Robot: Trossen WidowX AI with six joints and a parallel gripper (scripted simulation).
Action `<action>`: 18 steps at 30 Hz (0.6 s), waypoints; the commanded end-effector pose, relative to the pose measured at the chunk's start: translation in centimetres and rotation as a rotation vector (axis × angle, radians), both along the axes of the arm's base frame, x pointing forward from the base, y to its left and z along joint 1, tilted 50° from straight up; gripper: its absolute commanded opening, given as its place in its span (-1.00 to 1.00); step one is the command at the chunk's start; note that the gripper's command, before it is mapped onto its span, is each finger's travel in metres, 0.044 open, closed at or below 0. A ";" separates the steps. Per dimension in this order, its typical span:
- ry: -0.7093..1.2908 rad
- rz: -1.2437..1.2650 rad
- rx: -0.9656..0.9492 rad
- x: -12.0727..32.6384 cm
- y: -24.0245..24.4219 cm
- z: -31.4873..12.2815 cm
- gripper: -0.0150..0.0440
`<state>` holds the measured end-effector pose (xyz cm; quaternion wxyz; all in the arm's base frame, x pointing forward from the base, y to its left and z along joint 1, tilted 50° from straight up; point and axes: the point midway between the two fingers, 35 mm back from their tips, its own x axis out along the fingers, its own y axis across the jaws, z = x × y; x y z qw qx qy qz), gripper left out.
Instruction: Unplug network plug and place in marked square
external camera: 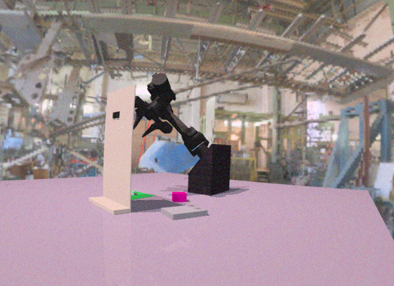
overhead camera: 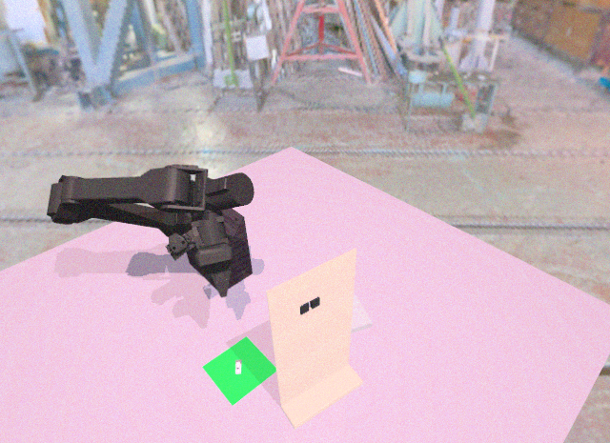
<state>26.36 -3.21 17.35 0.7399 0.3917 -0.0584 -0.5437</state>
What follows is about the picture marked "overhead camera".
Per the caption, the peach panel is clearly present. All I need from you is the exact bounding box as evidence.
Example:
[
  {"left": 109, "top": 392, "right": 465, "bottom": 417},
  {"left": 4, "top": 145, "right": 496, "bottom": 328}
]
[{"left": 266, "top": 249, "right": 362, "bottom": 429}]

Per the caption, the green square marker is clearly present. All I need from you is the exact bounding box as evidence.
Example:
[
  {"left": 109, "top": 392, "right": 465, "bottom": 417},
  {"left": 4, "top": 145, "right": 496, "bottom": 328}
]
[{"left": 202, "top": 336, "right": 276, "bottom": 405}]

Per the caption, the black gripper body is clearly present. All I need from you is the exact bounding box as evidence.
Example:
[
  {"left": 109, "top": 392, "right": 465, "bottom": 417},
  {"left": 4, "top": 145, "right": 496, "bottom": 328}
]
[{"left": 192, "top": 211, "right": 234, "bottom": 267}]

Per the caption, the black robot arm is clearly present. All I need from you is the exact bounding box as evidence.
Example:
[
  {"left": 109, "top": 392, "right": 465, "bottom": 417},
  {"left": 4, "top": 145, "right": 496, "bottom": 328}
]
[{"left": 47, "top": 164, "right": 254, "bottom": 261}]

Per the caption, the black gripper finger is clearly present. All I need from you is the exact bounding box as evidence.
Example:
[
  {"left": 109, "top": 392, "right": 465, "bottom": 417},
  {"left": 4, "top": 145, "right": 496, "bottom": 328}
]
[{"left": 200, "top": 259, "right": 233, "bottom": 298}]

